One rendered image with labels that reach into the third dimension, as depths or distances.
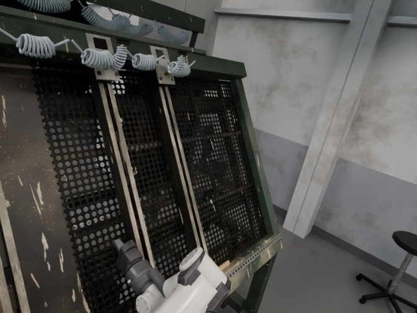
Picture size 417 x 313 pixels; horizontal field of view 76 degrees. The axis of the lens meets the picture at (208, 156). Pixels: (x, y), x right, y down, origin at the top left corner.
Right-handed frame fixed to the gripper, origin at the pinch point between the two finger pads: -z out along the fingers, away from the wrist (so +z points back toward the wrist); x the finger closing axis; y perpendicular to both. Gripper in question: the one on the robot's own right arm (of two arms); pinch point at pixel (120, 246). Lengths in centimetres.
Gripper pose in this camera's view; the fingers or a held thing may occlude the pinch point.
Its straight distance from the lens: 106.8
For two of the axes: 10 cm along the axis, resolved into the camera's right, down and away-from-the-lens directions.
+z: 6.8, 5.4, -5.0
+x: 3.3, -8.3, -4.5
